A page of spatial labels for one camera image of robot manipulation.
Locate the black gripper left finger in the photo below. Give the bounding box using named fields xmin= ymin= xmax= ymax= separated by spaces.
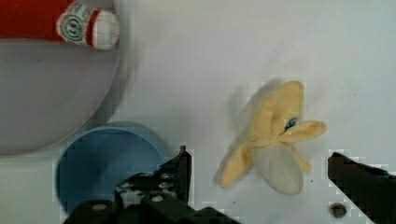
xmin=63 ymin=146 xmax=240 ymax=224

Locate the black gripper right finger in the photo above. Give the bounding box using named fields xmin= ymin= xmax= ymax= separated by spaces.
xmin=327 ymin=152 xmax=396 ymax=224

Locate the yellow plush peeled banana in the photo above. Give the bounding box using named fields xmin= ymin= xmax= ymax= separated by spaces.
xmin=219 ymin=81 xmax=327 ymax=195

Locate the blue bowl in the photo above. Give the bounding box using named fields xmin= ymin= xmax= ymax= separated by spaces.
xmin=55 ymin=121 xmax=168 ymax=214

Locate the grey round plate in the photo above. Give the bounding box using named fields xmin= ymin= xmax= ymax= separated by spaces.
xmin=1 ymin=0 xmax=119 ymax=156

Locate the red plush ketchup bottle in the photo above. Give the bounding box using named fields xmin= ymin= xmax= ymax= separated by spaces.
xmin=0 ymin=0 xmax=120 ymax=50

